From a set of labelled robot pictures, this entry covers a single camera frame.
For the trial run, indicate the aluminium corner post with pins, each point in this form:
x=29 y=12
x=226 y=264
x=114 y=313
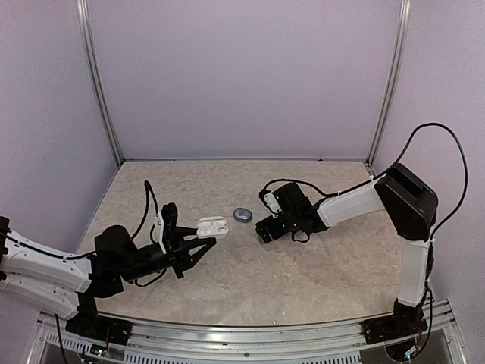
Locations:
x=391 y=82
x=86 y=33

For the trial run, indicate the purple earbud charging case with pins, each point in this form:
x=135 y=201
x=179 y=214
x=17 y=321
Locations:
x=242 y=215

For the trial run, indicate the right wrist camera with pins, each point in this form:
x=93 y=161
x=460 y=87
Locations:
x=270 y=201

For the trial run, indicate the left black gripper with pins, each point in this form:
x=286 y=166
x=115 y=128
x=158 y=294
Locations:
x=182 y=255

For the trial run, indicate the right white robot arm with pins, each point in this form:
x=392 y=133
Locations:
x=410 y=205

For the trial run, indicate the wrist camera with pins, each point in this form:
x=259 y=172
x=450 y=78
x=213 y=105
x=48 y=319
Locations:
x=165 y=220
x=270 y=201

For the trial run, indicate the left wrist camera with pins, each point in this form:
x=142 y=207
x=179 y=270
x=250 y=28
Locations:
x=165 y=220

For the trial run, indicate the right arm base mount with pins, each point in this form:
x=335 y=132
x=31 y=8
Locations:
x=403 y=321

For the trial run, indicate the right aluminium corner post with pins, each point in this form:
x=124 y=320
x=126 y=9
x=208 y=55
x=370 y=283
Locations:
x=391 y=82

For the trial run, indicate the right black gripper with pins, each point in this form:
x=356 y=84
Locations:
x=262 y=229

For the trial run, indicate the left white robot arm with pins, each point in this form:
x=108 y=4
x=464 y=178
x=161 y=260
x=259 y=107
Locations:
x=66 y=285

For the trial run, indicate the white earbud charging case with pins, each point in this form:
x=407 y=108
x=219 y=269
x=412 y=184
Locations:
x=205 y=227

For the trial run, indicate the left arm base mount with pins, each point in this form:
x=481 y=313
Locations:
x=89 y=323

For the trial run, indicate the left aluminium corner post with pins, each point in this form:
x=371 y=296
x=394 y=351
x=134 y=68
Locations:
x=86 y=33

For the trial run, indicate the aluminium front rail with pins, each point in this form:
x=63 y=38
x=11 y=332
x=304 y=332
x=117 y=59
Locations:
x=164 y=342

